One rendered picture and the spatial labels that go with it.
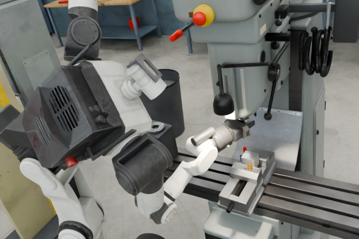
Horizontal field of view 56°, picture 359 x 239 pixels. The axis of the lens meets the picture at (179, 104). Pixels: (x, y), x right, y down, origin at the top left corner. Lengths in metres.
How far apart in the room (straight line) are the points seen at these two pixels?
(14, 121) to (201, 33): 0.68
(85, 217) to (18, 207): 1.51
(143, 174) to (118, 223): 1.92
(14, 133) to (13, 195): 1.62
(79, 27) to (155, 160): 0.44
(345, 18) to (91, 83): 0.90
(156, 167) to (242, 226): 0.69
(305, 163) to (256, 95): 0.81
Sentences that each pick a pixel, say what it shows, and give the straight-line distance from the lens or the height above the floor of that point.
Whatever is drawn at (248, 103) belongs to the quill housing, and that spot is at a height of 1.39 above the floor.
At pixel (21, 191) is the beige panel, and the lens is 2.83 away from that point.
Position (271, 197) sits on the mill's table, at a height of 0.93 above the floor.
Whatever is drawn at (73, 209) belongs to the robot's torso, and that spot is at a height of 1.15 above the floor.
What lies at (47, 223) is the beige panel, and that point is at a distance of 3.10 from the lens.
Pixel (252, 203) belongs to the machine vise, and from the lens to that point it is 1.47.
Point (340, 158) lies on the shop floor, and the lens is 3.21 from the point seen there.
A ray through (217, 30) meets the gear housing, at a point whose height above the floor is 1.68.
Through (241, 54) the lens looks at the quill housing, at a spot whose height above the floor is 1.58.
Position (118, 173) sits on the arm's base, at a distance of 0.96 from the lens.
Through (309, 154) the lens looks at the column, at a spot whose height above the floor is 0.81.
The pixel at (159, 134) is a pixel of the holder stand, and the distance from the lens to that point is 1.64.
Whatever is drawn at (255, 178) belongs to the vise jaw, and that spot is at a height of 1.03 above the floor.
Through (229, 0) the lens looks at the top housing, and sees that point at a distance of 0.96.
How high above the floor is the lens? 2.03
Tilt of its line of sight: 29 degrees down
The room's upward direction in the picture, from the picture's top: 11 degrees counter-clockwise
